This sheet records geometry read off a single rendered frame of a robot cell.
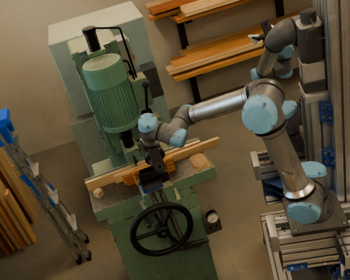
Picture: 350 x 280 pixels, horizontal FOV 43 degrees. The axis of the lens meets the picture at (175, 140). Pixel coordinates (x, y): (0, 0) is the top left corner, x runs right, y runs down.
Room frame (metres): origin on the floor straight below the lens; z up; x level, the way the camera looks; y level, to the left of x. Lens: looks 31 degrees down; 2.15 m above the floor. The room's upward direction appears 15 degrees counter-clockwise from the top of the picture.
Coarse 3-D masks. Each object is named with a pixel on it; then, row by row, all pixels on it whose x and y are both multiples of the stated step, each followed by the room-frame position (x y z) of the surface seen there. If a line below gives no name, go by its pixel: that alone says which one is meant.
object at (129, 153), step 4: (120, 140) 1.90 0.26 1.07; (136, 144) 1.82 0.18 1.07; (124, 148) 1.81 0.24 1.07; (128, 148) 1.80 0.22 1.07; (132, 148) 1.79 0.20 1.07; (136, 148) 1.78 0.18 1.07; (124, 152) 1.78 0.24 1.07; (128, 152) 1.77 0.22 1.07; (132, 152) 1.77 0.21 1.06; (136, 152) 1.78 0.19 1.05; (128, 156) 1.77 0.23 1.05; (132, 156) 1.77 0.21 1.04; (136, 156) 1.78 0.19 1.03; (140, 156) 1.78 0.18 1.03; (128, 160) 1.77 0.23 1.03; (132, 160) 1.77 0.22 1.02; (140, 160) 1.78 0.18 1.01
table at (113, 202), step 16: (208, 160) 1.78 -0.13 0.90; (176, 176) 1.72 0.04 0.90; (192, 176) 1.70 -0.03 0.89; (208, 176) 1.71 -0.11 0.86; (112, 192) 1.73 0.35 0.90; (128, 192) 1.70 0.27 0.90; (176, 192) 1.64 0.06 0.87; (96, 208) 1.64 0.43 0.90; (112, 208) 1.63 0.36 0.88; (128, 208) 1.64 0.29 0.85; (144, 208) 1.59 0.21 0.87
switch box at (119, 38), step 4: (116, 36) 2.19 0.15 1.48; (120, 36) 2.18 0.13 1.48; (124, 36) 2.16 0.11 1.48; (120, 40) 2.12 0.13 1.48; (120, 44) 2.11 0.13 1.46; (128, 44) 2.12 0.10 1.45; (120, 48) 2.11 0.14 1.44; (124, 48) 2.11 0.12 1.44; (128, 48) 2.12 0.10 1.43; (124, 52) 2.11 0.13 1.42; (124, 56) 2.11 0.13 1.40; (132, 56) 2.12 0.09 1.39; (128, 60) 2.11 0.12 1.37; (132, 60) 2.12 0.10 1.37; (124, 64) 2.11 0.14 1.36; (128, 68) 2.11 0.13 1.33; (132, 68) 2.12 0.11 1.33
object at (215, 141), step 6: (216, 138) 1.89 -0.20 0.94; (198, 144) 1.88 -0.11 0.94; (204, 144) 1.87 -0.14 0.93; (210, 144) 1.88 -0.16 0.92; (216, 144) 1.88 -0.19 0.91; (186, 150) 1.86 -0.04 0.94; (192, 150) 1.86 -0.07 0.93; (198, 150) 1.87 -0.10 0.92; (204, 150) 1.87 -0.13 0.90; (168, 156) 1.85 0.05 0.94; (174, 156) 1.85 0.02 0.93; (180, 156) 1.85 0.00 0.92; (186, 156) 1.86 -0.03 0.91; (132, 168) 1.83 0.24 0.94; (120, 174) 1.80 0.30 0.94; (120, 180) 1.80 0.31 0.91
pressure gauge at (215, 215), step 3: (210, 210) 1.67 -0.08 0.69; (213, 210) 1.67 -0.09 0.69; (207, 213) 1.66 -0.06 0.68; (210, 213) 1.65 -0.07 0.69; (213, 213) 1.64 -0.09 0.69; (216, 213) 1.64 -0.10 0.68; (207, 216) 1.64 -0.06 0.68; (210, 216) 1.64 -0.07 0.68; (213, 216) 1.64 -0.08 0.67; (216, 216) 1.65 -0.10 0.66; (207, 219) 1.64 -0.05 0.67; (210, 219) 1.64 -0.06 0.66; (213, 219) 1.64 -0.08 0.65; (216, 219) 1.65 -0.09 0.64; (210, 222) 1.64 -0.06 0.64; (213, 222) 1.64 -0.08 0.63
